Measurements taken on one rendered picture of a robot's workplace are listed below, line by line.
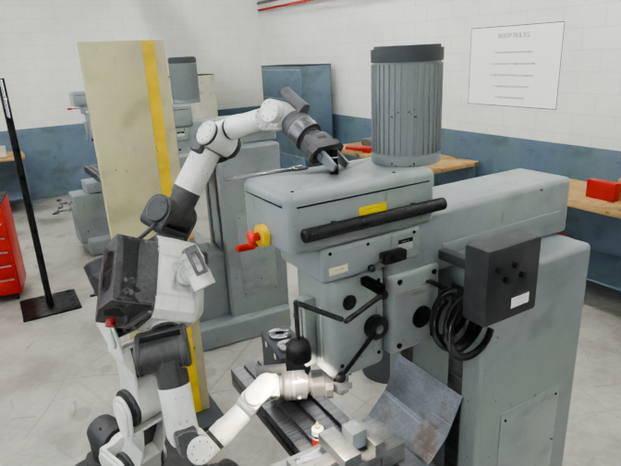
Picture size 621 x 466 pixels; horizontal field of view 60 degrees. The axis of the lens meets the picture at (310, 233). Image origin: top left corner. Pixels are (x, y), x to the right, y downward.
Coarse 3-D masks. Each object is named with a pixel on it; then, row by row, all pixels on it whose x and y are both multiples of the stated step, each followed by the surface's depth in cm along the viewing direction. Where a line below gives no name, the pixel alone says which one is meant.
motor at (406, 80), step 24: (384, 48) 142; (408, 48) 138; (432, 48) 140; (384, 72) 143; (408, 72) 141; (432, 72) 142; (384, 96) 145; (408, 96) 142; (432, 96) 144; (384, 120) 147; (408, 120) 144; (432, 120) 147; (384, 144) 150; (408, 144) 147; (432, 144) 149
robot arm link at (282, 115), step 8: (288, 88) 152; (288, 96) 151; (296, 96) 150; (264, 104) 150; (272, 104) 149; (280, 104) 149; (288, 104) 152; (296, 104) 149; (304, 104) 148; (264, 112) 150; (272, 112) 149; (280, 112) 149; (288, 112) 150; (296, 112) 149; (304, 112) 150; (264, 120) 151; (272, 120) 149; (280, 120) 151; (288, 120) 148; (280, 128) 153; (288, 128) 148
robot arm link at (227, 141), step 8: (248, 112) 160; (224, 120) 165; (232, 120) 162; (240, 120) 160; (248, 120) 158; (224, 128) 164; (232, 128) 162; (240, 128) 161; (248, 128) 160; (216, 136) 163; (224, 136) 165; (232, 136) 164; (240, 136) 164; (216, 144) 165; (224, 144) 166; (232, 144) 168; (216, 152) 168; (224, 152) 168; (232, 152) 169
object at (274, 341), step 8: (280, 328) 215; (288, 328) 217; (264, 336) 213; (272, 336) 210; (280, 336) 209; (288, 336) 209; (264, 344) 213; (272, 344) 206; (280, 344) 203; (264, 352) 215; (272, 352) 205; (280, 352) 200; (264, 360) 217; (272, 360) 207; (280, 360) 197; (288, 368) 199; (296, 368) 200; (304, 368) 202
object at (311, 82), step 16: (288, 64) 956; (304, 64) 899; (320, 64) 848; (208, 80) 942; (272, 80) 915; (288, 80) 865; (304, 80) 836; (320, 80) 850; (208, 96) 949; (272, 96) 928; (304, 96) 843; (320, 96) 857; (192, 112) 942; (208, 112) 957; (320, 112) 864; (288, 144) 909; (288, 160) 921; (304, 160) 874
